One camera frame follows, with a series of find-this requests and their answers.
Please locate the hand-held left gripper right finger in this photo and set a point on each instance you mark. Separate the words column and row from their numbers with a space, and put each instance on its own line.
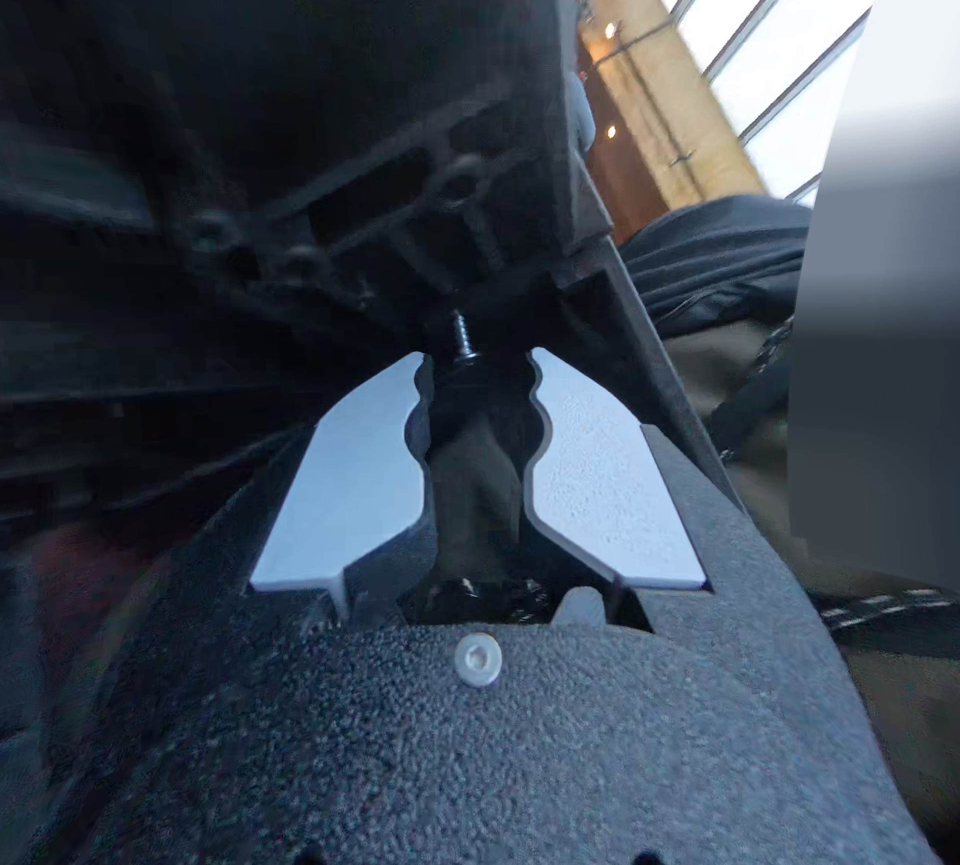
column 607, row 490

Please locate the metal screw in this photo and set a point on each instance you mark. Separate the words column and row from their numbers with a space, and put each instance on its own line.
column 459, row 340

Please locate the black ribbed plastic furniture panel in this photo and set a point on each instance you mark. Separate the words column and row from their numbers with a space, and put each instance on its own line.
column 375, row 205

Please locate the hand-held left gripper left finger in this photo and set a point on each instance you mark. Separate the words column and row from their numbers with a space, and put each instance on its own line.
column 352, row 490

